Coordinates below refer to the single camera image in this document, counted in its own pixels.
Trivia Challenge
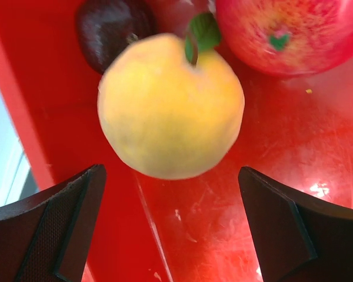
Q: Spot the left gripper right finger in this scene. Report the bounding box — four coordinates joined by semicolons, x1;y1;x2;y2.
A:
238;166;353;281

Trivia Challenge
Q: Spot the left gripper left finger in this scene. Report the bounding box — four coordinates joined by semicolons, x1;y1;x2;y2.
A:
0;164;106;281

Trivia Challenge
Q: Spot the red plastic tray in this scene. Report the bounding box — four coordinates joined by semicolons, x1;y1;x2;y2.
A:
0;1;353;281

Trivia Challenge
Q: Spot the orange peach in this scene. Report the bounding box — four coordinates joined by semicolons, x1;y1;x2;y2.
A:
97;33;245;180

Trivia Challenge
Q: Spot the red apple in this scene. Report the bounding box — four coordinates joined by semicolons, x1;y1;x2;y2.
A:
215;0;353;76

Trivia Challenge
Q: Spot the dark plum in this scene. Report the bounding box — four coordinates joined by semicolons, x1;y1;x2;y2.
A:
75;1;157;74

